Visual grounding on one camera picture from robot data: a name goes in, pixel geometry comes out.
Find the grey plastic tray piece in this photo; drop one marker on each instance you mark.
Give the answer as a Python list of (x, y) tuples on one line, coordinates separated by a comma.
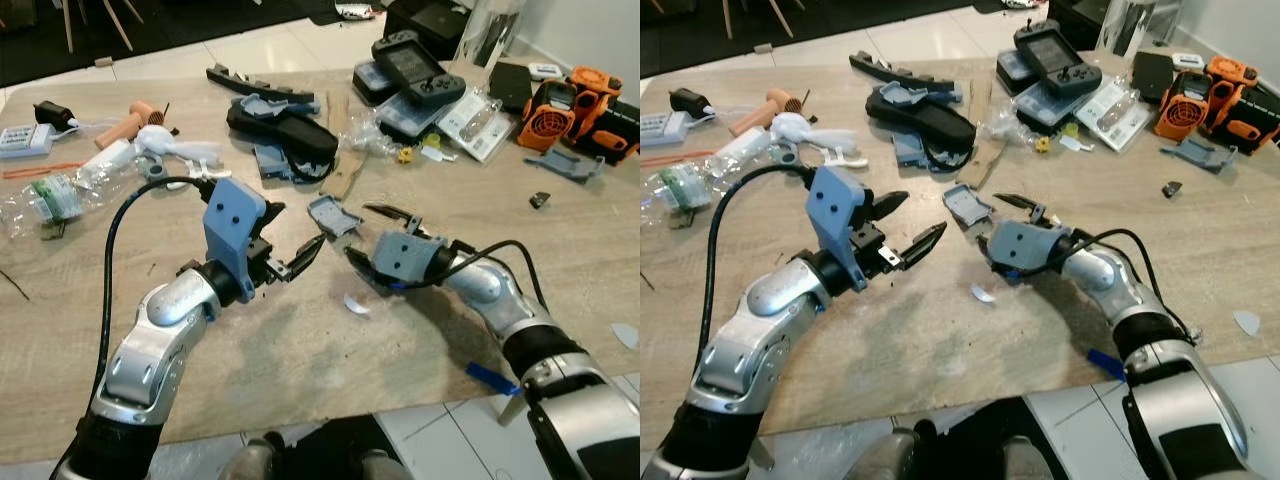
[(330, 215), (978, 205)]

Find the blue clip on right arm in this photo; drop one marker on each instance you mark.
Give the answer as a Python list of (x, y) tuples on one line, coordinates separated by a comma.
[(1105, 363), (490, 377)]

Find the white plastic scrap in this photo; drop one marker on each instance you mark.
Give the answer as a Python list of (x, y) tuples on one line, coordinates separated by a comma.
[(356, 305), (983, 293)]

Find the square grey plastic part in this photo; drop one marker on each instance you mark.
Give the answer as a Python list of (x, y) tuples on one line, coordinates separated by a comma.
[(912, 150), (275, 160)]

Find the wooden strip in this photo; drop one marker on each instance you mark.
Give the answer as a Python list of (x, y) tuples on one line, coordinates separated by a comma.
[(345, 175), (985, 160)]

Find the small white plastic piece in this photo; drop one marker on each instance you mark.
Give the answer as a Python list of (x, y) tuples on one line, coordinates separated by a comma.
[(432, 153), (1070, 143)]

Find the plastic-wrapped grey box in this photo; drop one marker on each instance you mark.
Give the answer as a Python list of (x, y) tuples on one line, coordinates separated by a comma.
[(1045, 108), (420, 120)]

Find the long grey plastic part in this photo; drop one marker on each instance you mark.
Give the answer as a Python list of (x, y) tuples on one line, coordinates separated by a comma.
[(265, 103), (905, 94)]

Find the white plastic tool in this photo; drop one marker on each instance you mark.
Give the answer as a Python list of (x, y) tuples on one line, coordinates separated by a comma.
[(800, 128), (165, 140)]

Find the small black piece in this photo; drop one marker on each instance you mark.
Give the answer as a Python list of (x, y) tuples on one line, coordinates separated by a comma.
[(540, 200), (1172, 189)]

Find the white leaflet packet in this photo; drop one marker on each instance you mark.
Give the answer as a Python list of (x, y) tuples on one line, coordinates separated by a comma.
[(478, 125), (1115, 112)]

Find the black ridged bar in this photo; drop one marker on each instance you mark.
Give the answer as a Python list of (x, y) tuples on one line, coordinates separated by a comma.
[(250, 83), (895, 72)]

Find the blue-grey case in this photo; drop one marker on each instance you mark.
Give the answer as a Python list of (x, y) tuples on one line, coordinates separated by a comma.
[(1012, 68), (370, 82)]

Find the white tube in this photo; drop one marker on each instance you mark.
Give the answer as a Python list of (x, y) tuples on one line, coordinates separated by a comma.
[(115, 155), (745, 148)]

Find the black handheld game console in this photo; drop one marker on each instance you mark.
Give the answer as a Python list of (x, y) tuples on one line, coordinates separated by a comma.
[(415, 65), (1055, 52)]

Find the tan handheld tool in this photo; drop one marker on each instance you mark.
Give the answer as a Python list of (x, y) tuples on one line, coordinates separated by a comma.
[(125, 127), (760, 115)]

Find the orange fan unit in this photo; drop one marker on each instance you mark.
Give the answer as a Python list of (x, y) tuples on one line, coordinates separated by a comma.
[(1183, 112), (548, 125)]

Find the black box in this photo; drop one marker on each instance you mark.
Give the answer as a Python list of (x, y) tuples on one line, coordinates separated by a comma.
[(510, 85), (1152, 75)]

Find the clear bag with green part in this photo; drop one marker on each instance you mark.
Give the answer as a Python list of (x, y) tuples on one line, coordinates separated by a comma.
[(690, 185), (55, 200)]

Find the robot right leg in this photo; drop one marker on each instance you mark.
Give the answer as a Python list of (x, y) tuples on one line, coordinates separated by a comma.
[(1030, 462), (385, 468)]

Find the robot leg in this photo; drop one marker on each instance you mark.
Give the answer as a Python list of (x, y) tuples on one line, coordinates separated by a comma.
[(1030, 462), (890, 458), (385, 468), (255, 462)]

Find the large black case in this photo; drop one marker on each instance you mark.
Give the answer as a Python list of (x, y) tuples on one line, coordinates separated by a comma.
[(1075, 15), (430, 20)]

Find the robot left leg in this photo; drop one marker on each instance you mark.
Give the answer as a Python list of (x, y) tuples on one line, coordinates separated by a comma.
[(890, 458), (255, 462)]

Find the clear plastic packaging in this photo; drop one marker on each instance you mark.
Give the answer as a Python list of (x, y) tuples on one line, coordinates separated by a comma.
[(490, 35), (1130, 28)]

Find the small white device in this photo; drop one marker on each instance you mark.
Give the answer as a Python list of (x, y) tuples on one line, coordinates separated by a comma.
[(546, 71), (1188, 61)]

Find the pale triangular plastic scrap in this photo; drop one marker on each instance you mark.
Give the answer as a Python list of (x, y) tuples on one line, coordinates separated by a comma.
[(1247, 322), (627, 336)]

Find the orange stick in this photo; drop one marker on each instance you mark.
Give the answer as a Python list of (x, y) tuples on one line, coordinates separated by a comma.
[(675, 157), (40, 169)]

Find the orange and black tool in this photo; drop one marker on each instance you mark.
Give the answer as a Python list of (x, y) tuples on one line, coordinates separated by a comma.
[(1240, 100), (600, 110)]

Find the black plug adapter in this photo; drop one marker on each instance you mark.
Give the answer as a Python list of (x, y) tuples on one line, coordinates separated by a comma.
[(52, 114), (688, 101)]

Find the white power strip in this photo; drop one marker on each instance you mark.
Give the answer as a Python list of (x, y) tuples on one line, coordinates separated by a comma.
[(662, 128), (25, 140)]

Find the wooden chair legs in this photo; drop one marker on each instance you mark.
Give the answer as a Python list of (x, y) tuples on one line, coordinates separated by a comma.
[(727, 20), (68, 25)]

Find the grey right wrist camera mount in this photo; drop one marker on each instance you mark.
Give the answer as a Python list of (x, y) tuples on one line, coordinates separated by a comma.
[(1025, 248), (405, 258)]

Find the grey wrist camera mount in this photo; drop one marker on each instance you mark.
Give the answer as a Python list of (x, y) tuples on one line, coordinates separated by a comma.
[(405, 258), (232, 215), (835, 205), (1025, 248)]

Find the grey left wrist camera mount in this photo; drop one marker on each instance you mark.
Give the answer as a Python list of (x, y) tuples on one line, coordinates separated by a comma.
[(232, 215), (835, 205)]

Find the grey plastic bracket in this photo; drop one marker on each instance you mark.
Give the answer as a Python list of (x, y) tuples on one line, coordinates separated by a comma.
[(1200, 152), (565, 165)]

